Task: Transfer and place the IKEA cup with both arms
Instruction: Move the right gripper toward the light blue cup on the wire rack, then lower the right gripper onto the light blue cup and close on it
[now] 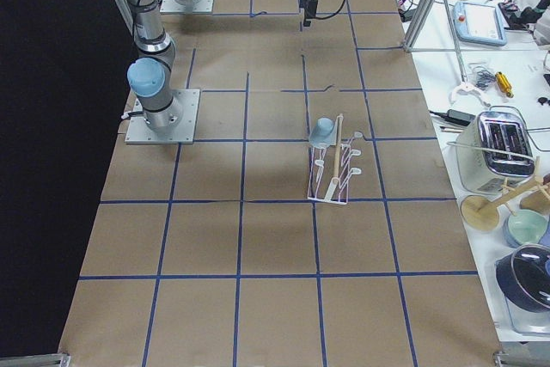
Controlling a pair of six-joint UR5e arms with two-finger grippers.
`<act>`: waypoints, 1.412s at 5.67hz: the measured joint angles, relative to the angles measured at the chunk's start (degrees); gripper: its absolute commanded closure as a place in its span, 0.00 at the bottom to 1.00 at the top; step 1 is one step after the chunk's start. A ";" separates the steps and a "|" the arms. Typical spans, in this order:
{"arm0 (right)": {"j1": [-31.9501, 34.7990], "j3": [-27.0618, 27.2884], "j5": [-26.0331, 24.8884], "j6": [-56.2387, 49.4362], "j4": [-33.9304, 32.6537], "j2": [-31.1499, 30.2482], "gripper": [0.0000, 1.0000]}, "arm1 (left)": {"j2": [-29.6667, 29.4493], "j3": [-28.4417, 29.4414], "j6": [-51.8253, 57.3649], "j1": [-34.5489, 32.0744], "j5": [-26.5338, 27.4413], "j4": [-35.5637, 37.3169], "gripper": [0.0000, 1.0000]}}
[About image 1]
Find light blue plastic cup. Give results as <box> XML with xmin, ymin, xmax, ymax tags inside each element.
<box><xmin>309</xmin><ymin>117</ymin><xmax>335</xmax><ymax>148</ymax></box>

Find blue teach pendant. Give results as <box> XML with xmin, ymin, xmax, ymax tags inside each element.
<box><xmin>452</xmin><ymin>1</ymin><xmax>507</xmax><ymax>46</ymax></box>

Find black power adapter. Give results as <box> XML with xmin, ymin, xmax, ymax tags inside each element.
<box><xmin>446</xmin><ymin>109</ymin><xmax>475</xmax><ymax>126</ymax></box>

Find silver toaster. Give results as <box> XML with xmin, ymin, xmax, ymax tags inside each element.
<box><xmin>454</xmin><ymin>110</ymin><xmax>535</xmax><ymax>194</ymax></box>

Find wooden mug tree stand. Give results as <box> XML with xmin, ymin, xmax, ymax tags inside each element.
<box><xmin>460</xmin><ymin>156</ymin><xmax>549</xmax><ymax>231</ymax></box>

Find brown paper table cover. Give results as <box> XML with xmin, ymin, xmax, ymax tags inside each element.
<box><xmin>60</xmin><ymin>0</ymin><xmax>498</xmax><ymax>366</ymax></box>

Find teal ceramic bowl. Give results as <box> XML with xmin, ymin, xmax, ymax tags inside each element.
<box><xmin>503</xmin><ymin>210</ymin><xmax>548</xmax><ymax>248</ymax></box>

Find dark blue pot with lid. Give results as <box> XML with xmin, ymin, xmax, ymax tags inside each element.
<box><xmin>496</xmin><ymin>244</ymin><xmax>549</xmax><ymax>313</ymax></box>

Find wooden rack handle rod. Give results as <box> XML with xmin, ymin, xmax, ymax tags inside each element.
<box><xmin>325</xmin><ymin>113</ymin><xmax>344</xmax><ymax>201</ymax></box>

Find white wire cup rack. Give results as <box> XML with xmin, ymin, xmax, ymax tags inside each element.
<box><xmin>306</xmin><ymin>132</ymin><xmax>364</xmax><ymax>205</ymax></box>

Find yellow handled tool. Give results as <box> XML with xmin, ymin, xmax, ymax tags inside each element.
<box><xmin>495</xmin><ymin>71</ymin><xmax>514</xmax><ymax>98</ymax></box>

